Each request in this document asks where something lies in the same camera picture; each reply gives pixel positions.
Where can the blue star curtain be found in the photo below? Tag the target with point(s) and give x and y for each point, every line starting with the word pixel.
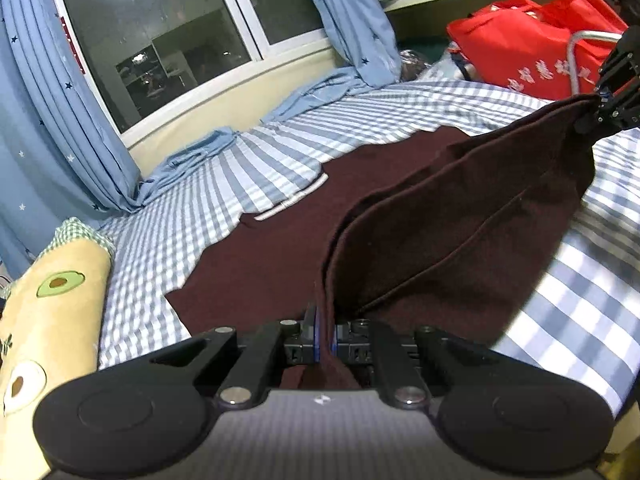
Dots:
pixel 60 157
pixel 362 35

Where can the right blue star curtain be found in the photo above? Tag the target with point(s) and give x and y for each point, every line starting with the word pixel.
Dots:
pixel 362 35

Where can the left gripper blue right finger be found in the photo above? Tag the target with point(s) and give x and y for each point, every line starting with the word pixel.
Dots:
pixel 351 343

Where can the silver metal chair frame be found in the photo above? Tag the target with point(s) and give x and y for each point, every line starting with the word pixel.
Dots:
pixel 582 63

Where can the green checked pillow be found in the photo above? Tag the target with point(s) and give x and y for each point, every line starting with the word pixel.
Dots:
pixel 74 229

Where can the white framed window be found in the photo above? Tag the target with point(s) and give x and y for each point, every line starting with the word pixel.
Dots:
pixel 150 61

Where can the blue white checked bedsheet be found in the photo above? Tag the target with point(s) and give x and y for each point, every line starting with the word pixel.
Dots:
pixel 582 321

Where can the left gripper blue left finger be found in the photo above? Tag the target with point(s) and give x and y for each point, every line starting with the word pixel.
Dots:
pixel 301 338

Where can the left blue star curtain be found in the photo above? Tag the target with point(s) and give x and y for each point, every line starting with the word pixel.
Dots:
pixel 60 157

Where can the red fabric tote bag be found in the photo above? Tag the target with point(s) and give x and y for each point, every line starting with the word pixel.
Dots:
pixel 522 45

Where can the maroon vintage league sweater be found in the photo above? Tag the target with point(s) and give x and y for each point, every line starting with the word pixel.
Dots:
pixel 440 229

